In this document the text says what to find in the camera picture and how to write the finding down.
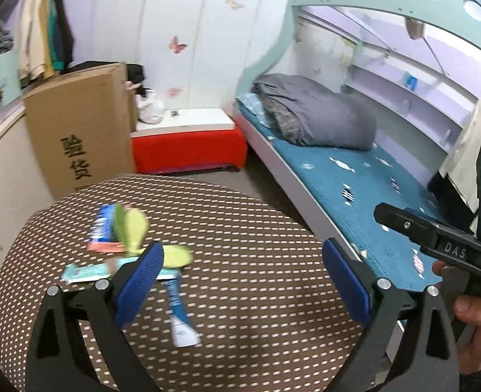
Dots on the beige cabinet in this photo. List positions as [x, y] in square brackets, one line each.
[7, 171]

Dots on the white wall shelf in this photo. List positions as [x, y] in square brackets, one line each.
[411, 106]

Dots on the orange wrapper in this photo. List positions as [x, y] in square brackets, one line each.
[103, 247]

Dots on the white plastic bag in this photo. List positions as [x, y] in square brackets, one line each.
[150, 108]

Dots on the teal printed bedspread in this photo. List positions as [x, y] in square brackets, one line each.
[346, 188]

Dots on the blue white toothpaste tube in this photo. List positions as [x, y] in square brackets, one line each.
[181, 314]

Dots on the beige hanging garment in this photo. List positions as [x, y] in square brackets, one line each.
[34, 36]

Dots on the teal wrapper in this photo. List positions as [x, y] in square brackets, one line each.
[87, 271]

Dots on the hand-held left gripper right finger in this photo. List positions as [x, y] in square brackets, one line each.
[346, 277]

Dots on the small pink butterfly wall sticker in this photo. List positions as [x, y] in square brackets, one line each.
[174, 91]

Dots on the blue white snack wrapper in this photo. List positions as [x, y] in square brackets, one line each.
[105, 224]

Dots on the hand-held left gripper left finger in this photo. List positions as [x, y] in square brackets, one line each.
[140, 281]

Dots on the beige hanging cloth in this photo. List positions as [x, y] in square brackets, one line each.
[469, 147]

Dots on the teal hanging garment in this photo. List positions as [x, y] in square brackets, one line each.
[56, 36]

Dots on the small blue card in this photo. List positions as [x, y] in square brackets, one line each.
[411, 80]

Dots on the mint and white bed frame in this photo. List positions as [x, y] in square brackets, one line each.
[265, 36]

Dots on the beige butterfly wall sticker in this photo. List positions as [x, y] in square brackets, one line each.
[234, 1]

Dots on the grey folded duvet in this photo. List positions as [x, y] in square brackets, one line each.
[318, 114]

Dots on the large cardboard box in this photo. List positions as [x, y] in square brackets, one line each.
[77, 130]

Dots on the red bench with white top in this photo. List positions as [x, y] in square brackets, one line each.
[187, 147]

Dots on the light blue pillow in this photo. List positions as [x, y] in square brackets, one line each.
[250, 106]

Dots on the black hanging garment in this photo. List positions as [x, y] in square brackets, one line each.
[65, 28]

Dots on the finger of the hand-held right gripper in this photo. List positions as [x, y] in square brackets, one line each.
[403, 222]

